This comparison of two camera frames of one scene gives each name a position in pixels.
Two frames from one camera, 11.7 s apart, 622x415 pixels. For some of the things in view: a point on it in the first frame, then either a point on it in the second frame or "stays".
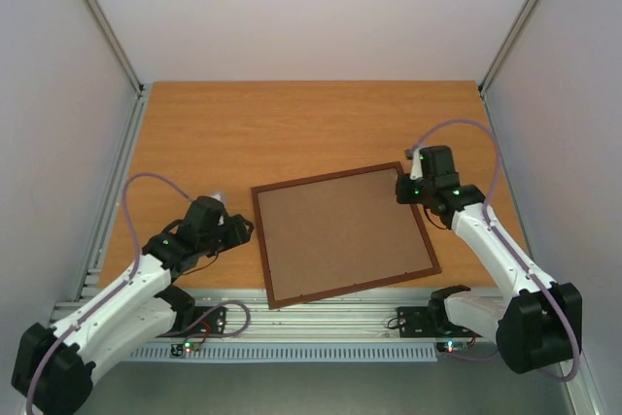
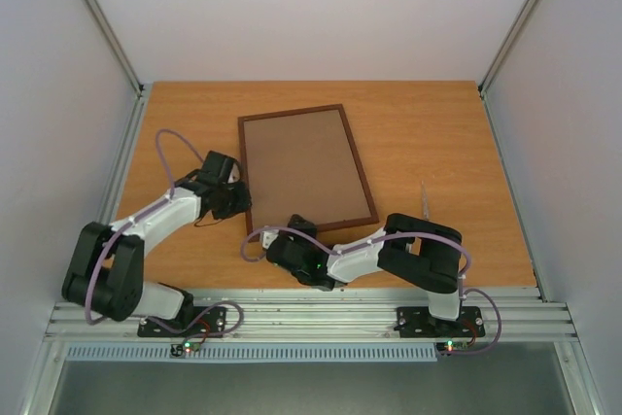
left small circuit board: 179,349 stays
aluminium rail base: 237,325 stays
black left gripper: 239,234 to 245,202
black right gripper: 405,189 to 299,226
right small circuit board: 452,347 stays
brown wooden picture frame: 273,303 to 302,162
